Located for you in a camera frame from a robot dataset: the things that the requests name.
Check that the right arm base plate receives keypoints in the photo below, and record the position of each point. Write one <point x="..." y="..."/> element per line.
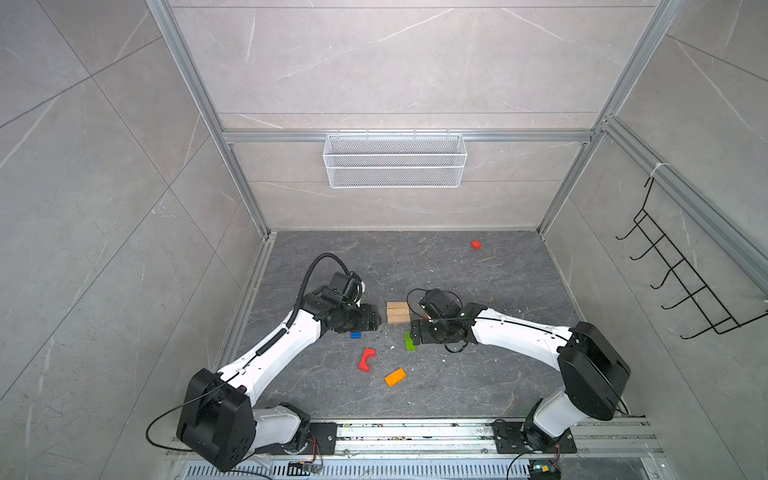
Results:
<point x="515" y="437"/>

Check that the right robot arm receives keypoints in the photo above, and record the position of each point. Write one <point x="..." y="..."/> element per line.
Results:
<point x="593" y="373"/>

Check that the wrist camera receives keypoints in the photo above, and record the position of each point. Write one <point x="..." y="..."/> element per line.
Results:
<point x="344" y="289"/>
<point x="438" y="304"/>

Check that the white wire mesh basket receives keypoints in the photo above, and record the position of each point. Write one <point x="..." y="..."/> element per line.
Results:
<point x="416" y="160"/>

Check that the red arch block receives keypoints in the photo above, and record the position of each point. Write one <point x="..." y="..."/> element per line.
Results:
<point x="367" y="355"/>

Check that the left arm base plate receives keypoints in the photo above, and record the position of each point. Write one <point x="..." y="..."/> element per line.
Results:
<point x="322" y="434"/>

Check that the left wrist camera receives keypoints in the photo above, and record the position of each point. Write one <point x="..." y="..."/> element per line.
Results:
<point x="344" y="289"/>

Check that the orange-yellow rectangular block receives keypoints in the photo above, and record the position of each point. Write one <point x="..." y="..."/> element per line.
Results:
<point x="395" y="377"/>

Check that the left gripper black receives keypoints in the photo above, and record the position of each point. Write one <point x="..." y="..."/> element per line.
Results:
<point x="370" y="317"/>

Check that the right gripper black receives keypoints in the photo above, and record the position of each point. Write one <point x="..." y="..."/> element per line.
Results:
<point x="421" y="326"/>

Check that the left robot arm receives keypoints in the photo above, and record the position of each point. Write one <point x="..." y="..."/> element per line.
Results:
<point x="219" y="420"/>

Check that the aluminium mounting rail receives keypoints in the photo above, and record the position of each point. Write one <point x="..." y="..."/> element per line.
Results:
<point x="464" y="438"/>

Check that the green rectangular block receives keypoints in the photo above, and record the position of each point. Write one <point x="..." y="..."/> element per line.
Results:
<point x="409" y="343"/>

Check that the black wire hook rack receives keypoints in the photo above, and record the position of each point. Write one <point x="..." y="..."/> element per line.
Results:
<point x="717" y="317"/>

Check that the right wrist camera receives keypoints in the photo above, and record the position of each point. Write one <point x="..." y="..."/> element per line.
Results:
<point x="438" y="304"/>

